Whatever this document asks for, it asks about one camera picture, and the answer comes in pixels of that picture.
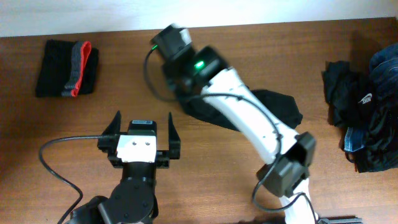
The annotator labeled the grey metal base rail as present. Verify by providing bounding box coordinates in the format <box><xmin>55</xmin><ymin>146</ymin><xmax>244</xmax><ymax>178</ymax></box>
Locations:
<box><xmin>317</xmin><ymin>218</ymin><xmax>363</xmax><ymax>224</ymax></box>

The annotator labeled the folded black garment red band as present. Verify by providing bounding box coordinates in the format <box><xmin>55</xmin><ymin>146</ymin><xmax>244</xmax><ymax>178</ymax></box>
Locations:
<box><xmin>35</xmin><ymin>39</ymin><xmax>99</xmax><ymax>98</ymax></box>

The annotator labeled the blue denim garment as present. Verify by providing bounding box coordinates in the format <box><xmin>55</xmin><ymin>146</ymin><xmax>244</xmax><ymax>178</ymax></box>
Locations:
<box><xmin>369</xmin><ymin>43</ymin><xmax>397</xmax><ymax>100</ymax></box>

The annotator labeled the light blue garment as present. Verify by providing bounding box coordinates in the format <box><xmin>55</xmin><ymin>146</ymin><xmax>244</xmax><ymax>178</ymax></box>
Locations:
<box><xmin>343</xmin><ymin>127</ymin><xmax>366</xmax><ymax>153</ymax></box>

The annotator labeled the black clothes pile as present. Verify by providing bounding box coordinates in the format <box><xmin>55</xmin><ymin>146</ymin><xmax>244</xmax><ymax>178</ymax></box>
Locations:
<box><xmin>322</xmin><ymin>61</ymin><xmax>397</xmax><ymax>173</ymax></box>

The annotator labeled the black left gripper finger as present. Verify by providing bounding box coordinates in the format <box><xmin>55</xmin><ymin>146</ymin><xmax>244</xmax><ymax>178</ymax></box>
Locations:
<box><xmin>168</xmin><ymin>113</ymin><xmax>181</xmax><ymax>159</ymax></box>
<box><xmin>97</xmin><ymin>111</ymin><xmax>121</xmax><ymax>149</ymax></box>

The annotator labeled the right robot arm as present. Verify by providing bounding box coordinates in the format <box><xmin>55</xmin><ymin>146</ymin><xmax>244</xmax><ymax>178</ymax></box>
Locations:
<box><xmin>146</xmin><ymin>24</ymin><xmax>318</xmax><ymax>223</ymax></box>

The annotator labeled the black t-shirt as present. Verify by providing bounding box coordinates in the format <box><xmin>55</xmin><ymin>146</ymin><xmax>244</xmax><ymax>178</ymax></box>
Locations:
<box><xmin>180</xmin><ymin>90</ymin><xmax>303</xmax><ymax>131</ymax></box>

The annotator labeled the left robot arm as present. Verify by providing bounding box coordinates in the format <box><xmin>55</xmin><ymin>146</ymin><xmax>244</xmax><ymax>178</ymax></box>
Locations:
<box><xmin>69</xmin><ymin>113</ymin><xmax>181</xmax><ymax>224</ymax></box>

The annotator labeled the black right camera cable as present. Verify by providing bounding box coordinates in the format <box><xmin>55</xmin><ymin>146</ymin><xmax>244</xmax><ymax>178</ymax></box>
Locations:
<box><xmin>142</xmin><ymin>46</ymin><xmax>318</xmax><ymax>224</ymax></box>

